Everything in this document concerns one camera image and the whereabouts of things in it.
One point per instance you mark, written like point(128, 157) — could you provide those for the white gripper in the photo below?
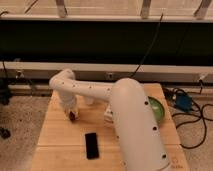
point(70, 106)

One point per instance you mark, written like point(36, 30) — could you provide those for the dark red pepper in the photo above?
point(72, 116)

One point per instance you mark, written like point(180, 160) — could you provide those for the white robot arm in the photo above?
point(134, 121)

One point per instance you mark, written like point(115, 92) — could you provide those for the white small box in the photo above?
point(108, 114)

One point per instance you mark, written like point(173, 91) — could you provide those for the wooden table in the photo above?
point(61, 144)

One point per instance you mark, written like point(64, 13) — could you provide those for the black rectangular phone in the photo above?
point(92, 151)

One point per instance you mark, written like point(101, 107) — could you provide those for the black object on floor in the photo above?
point(4, 133)

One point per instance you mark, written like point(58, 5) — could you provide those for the green bowl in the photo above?
point(158, 109)

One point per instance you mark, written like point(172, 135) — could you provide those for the blue power box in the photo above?
point(183, 102)

